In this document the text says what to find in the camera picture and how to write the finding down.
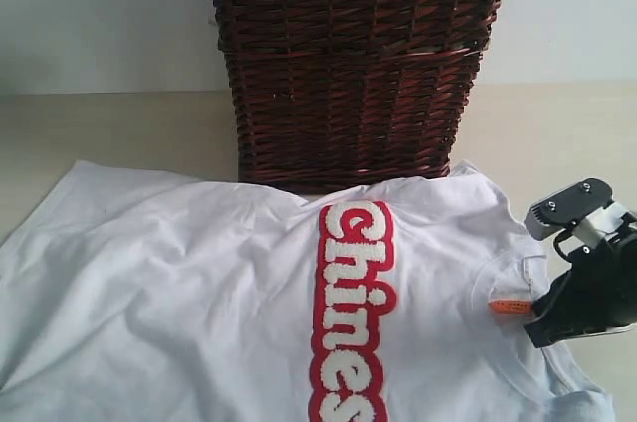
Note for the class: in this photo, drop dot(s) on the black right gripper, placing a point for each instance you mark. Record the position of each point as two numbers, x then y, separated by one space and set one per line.
596 296

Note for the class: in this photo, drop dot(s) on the white t-shirt with red lettering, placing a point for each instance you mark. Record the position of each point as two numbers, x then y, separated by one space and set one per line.
132 295

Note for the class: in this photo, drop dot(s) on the dark brown wicker basket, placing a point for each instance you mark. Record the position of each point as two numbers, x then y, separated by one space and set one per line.
334 93

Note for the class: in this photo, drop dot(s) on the orange garment tag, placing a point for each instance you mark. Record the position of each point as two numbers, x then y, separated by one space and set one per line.
511 307

